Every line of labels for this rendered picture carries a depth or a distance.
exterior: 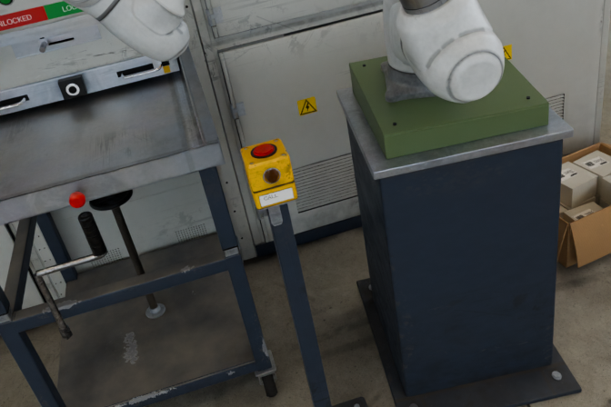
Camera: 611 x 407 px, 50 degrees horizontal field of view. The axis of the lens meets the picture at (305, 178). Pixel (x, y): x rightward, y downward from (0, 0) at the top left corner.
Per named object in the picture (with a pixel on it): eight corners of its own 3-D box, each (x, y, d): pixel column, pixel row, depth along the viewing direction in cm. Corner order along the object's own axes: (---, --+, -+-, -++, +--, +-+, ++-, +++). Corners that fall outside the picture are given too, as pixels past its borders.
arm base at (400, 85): (453, 51, 164) (453, 30, 161) (467, 94, 146) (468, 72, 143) (379, 59, 166) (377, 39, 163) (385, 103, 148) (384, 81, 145)
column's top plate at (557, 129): (495, 63, 177) (495, 55, 176) (574, 137, 140) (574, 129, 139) (336, 96, 175) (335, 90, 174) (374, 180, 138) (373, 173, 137)
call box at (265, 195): (298, 201, 124) (289, 154, 119) (258, 213, 123) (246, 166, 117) (289, 180, 131) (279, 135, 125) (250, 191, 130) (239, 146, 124)
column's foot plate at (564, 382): (494, 253, 222) (494, 247, 221) (582, 392, 171) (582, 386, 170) (356, 283, 221) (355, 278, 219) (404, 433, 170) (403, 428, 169)
